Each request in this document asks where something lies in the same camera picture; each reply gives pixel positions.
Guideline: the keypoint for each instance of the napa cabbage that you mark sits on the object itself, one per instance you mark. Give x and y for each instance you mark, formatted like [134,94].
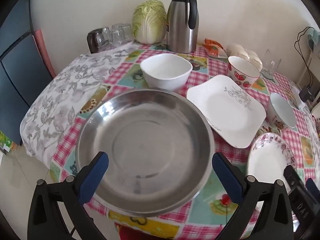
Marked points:
[150,20]

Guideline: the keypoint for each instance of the stainless steel basin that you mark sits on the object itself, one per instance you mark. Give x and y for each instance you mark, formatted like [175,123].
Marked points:
[150,142]

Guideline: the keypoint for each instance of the teal printed cushion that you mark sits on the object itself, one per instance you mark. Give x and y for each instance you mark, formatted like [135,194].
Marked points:
[313,38]

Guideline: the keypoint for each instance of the light blue bowl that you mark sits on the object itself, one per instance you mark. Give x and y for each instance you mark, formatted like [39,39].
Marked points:
[285,112]

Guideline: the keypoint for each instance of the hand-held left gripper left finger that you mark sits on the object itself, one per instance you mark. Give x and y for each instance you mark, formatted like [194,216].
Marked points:
[93,177]

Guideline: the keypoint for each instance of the white power strip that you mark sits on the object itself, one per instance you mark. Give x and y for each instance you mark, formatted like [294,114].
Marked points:
[297,100]

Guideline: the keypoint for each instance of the stainless steel thermos jug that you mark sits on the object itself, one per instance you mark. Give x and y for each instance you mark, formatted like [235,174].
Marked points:
[178,25]

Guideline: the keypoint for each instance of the red stool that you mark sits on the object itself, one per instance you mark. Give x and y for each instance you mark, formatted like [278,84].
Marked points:
[140,233]

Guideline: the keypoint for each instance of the bag of steamed buns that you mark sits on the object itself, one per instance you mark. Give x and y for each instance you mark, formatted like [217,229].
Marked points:
[250,53]

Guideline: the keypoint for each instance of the blue cabinet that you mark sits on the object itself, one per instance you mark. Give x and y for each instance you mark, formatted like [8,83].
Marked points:
[20,67]

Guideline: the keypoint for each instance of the clear glass mug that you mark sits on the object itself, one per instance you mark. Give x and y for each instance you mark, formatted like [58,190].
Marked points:
[271,67]

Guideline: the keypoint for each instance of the pink checkered tablecloth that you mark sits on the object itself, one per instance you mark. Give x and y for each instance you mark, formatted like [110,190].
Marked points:
[117,77]

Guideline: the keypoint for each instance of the strawberry print bowl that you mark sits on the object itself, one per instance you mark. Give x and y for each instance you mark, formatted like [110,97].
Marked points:
[240,76]

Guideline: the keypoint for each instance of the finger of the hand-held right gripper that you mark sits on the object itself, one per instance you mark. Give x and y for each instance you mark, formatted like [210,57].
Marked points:
[292,177]
[313,186]

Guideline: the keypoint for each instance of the clear drinking glass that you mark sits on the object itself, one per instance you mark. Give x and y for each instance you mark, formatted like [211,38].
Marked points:
[122,35]
[106,38]

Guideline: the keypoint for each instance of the orange snack packet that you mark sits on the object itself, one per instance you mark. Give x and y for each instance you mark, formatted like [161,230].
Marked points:
[215,50]

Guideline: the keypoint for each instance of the white chair frame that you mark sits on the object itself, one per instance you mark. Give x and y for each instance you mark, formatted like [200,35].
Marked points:
[310,65]

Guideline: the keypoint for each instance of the black charger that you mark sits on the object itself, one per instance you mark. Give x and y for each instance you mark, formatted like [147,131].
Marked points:
[305,93]

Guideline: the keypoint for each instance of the green box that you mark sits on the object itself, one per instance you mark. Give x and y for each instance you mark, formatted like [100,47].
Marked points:
[6,141]

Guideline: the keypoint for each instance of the white square plate grey print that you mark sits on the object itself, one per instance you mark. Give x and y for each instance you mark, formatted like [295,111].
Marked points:
[225,110]

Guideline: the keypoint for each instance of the white square bowl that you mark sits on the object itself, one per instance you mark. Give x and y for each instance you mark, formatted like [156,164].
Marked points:
[165,67]

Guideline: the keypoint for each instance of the pink floral round plate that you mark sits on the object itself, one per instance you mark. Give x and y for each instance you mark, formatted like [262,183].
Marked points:
[267,160]

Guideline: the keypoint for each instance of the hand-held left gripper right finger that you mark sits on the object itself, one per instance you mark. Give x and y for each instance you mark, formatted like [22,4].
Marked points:
[227,177]

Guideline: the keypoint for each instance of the pink board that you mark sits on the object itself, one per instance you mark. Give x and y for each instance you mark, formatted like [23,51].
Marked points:
[43,52]

